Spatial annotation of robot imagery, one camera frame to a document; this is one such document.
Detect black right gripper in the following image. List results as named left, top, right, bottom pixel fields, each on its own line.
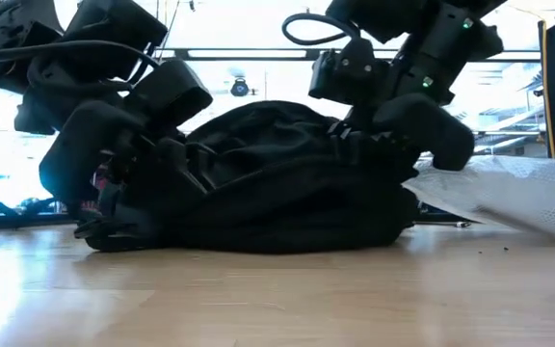
left=373, top=9, right=481, bottom=171

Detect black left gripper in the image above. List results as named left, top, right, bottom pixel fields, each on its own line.
left=14, top=62, right=149, bottom=208

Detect white mesh bag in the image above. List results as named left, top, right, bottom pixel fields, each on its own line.
left=401, top=153, right=555, bottom=244

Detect black backpack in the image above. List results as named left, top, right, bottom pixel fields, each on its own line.
left=72, top=99, right=421, bottom=255

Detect round black hanging lamp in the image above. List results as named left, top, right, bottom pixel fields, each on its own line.
left=230, top=76, right=251, bottom=98

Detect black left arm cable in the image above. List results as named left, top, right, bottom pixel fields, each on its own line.
left=0, top=39, right=161, bottom=68

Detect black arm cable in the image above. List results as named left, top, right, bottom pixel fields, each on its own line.
left=280, top=12, right=361, bottom=49
left=0, top=39, right=161, bottom=68

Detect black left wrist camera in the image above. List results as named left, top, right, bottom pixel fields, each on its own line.
left=125, top=57, right=215, bottom=130

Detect black table frame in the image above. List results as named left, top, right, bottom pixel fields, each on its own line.
left=0, top=211, right=79, bottom=231

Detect yellow cable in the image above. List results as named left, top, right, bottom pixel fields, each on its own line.
left=539, top=21, right=555, bottom=159

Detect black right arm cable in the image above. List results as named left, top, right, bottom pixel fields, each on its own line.
left=280, top=12, right=361, bottom=49

